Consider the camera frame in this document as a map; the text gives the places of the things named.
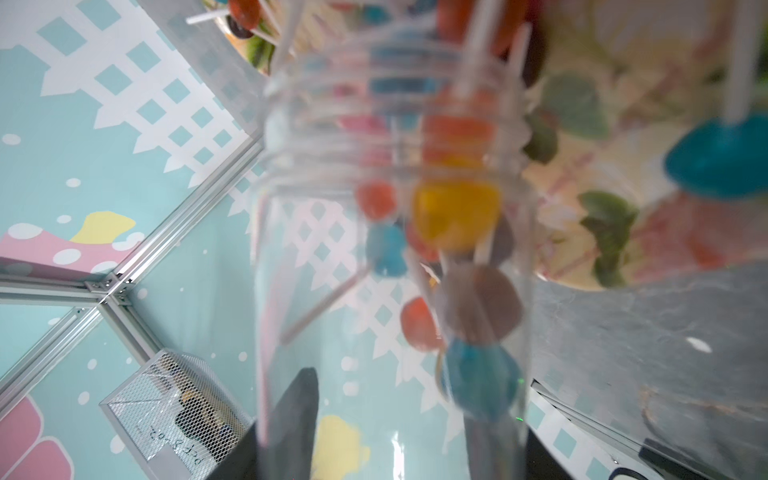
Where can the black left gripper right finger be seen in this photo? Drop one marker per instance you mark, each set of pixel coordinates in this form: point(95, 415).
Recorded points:
point(540, 464)

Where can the clear jar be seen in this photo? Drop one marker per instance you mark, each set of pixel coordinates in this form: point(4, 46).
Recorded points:
point(393, 251)

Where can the floral rectangular tray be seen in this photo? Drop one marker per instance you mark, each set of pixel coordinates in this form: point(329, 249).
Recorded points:
point(613, 89)

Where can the white wire wall basket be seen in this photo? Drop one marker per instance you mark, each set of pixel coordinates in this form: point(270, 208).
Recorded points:
point(168, 373)

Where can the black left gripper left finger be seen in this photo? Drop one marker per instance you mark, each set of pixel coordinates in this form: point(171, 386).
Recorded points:
point(288, 450)

